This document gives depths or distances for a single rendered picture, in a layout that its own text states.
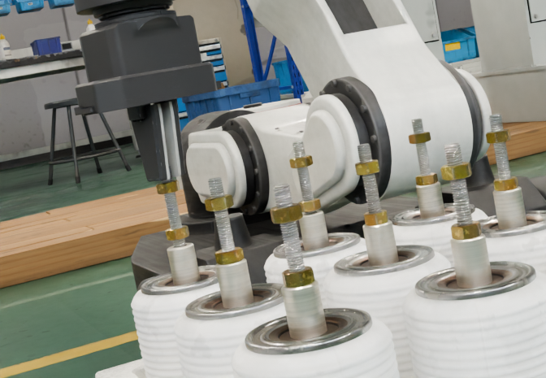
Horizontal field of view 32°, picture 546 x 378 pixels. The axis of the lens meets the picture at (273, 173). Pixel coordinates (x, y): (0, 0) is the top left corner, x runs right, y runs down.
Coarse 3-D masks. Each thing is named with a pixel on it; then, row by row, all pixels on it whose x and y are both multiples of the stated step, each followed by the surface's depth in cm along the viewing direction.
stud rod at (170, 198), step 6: (162, 180) 77; (168, 180) 77; (174, 192) 78; (168, 198) 77; (174, 198) 77; (168, 204) 77; (174, 204) 77; (168, 210) 78; (174, 210) 77; (168, 216) 78; (174, 216) 78; (174, 222) 78; (180, 222) 78; (174, 228) 78; (180, 240) 78; (180, 246) 78
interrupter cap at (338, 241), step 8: (336, 232) 86; (344, 232) 85; (352, 232) 84; (336, 240) 84; (344, 240) 82; (352, 240) 81; (360, 240) 82; (280, 248) 84; (320, 248) 80; (328, 248) 79; (336, 248) 79; (344, 248) 80; (280, 256) 81; (304, 256) 79; (312, 256) 79
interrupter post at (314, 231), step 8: (304, 216) 82; (312, 216) 82; (320, 216) 82; (304, 224) 82; (312, 224) 82; (320, 224) 82; (304, 232) 82; (312, 232) 82; (320, 232) 82; (304, 240) 82; (312, 240) 82; (320, 240) 82; (328, 240) 83; (304, 248) 83; (312, 248) 82
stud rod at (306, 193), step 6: (294, 144) 82; (300, 144) 82; (294, 150) 82; (300, 150) 82; (300, 156) 82; (300, 168) 82; (306, 168) 82; (300, 174) 82; (306, 174) 82; (300, 180) 82; (306, 180) 82; (300, 186) 82; (306, 186) 82; (306, 192) 82; (312, 192) 82; (306, 198) 82; (312, 198) 82
